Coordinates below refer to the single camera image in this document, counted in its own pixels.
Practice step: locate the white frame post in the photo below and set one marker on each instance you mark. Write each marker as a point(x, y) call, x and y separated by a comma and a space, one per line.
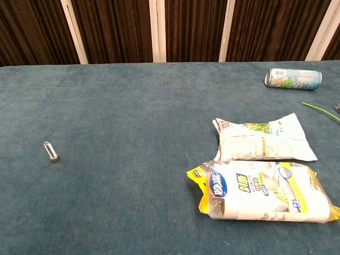
point(157, 30)
point(227, 30)
point(322, 29)
point(74, 32)

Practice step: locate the clear box with red parts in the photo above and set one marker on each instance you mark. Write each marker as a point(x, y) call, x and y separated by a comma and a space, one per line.
point(338, 107)

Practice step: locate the dark brown curtain panel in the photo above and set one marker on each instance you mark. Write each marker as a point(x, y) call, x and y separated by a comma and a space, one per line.
point(333, 50)
point(114, 30)
point(195, 30)
point(34, 32)
point(273, 29)

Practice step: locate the yellow white bag roll pack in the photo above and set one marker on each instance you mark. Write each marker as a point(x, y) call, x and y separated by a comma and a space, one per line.
point(260, 194)

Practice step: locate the blue table cloth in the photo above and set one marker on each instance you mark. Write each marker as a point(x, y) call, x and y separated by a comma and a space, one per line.
point(132, 186)

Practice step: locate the white green snack bag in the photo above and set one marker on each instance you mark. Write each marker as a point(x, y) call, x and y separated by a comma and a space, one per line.
point(255, 143)

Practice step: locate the blue white drink can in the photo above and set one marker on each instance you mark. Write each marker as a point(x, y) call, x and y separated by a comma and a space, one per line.
point(295, 78)

